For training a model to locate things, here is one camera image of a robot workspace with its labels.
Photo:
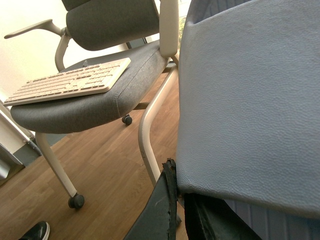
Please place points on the grey office chair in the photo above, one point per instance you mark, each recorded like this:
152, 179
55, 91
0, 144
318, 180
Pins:
96, 25

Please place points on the light blue slide slipper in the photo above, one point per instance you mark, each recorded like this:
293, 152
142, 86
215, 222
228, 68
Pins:
249, 100

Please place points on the black sneaker white sole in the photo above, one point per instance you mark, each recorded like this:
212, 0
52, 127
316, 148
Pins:
40, 231

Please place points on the white computer keyboard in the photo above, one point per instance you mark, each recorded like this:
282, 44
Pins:
89, 80

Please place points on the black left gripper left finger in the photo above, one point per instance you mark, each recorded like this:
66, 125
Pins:
158, 220

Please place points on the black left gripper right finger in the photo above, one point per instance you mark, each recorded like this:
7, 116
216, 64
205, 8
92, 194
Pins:
210, 218

